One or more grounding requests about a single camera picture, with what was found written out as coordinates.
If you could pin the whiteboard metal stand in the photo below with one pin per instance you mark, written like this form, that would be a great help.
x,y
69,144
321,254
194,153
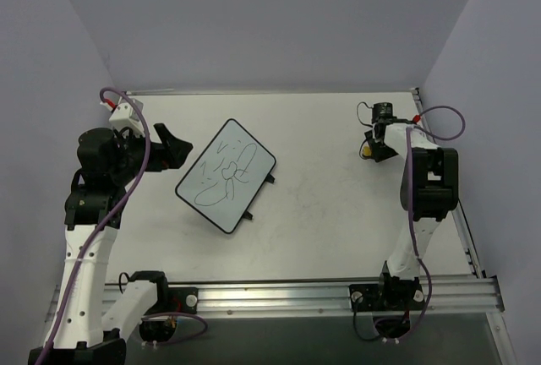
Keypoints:
x,y
246,214

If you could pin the black framed whiteboard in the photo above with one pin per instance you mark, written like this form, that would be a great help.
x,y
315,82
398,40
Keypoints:
x,y
227,176

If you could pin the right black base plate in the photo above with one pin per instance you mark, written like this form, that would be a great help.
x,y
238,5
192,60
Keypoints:
x,y
372,297

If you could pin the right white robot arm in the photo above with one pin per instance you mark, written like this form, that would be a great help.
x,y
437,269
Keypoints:
x,y
428,192

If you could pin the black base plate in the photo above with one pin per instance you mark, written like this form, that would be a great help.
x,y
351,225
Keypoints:
x,y
372,297
182,299

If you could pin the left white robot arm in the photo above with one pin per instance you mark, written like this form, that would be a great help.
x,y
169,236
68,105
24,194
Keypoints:
x,y
81,331

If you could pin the right side aluminium rail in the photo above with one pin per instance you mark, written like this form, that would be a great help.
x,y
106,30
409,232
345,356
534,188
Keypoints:
x,y
458,213

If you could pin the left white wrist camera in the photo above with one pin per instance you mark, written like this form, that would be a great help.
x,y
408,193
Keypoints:
x,y
123,116

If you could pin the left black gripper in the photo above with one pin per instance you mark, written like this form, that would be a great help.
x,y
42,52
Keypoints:
x,y
156,154

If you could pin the aluminium mounting rail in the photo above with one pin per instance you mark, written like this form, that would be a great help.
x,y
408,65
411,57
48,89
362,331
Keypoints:
x,y
444,294

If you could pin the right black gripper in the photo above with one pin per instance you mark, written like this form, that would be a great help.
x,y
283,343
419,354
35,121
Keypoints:
x,y
376,150

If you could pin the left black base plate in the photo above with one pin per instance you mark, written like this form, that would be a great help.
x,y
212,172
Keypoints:
x,y
182,299

